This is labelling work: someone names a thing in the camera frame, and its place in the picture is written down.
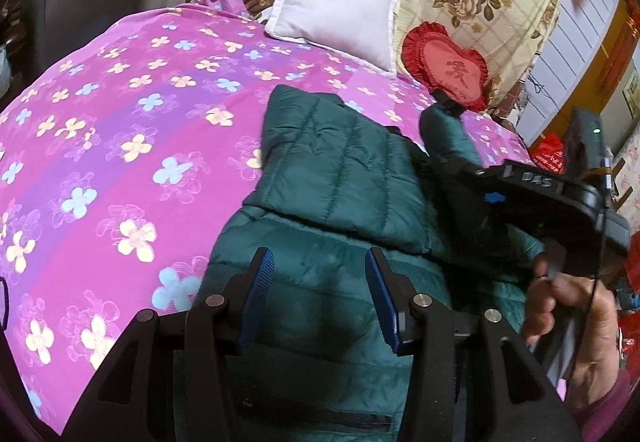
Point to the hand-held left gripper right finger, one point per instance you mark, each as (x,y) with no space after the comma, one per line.
(382,297)

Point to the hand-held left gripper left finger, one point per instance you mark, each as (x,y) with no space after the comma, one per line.
(257,292)

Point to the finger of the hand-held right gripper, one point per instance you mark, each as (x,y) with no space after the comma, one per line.
(495,209)
(482,170)

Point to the green puffer jacket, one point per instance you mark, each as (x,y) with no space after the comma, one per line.
(325,161)

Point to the person's right forearm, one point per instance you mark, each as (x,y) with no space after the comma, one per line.
(610,412)

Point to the person's right hand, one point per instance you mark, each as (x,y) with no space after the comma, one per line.
(600,332)

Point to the red shopping bag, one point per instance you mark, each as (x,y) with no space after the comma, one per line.
(547,154)

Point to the red heart cushion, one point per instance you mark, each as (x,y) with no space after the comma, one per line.
(450,66)

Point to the pink floral bedsheet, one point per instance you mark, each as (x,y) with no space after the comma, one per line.
(125,146)

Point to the white pillow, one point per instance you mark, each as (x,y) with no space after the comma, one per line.
(335,6)

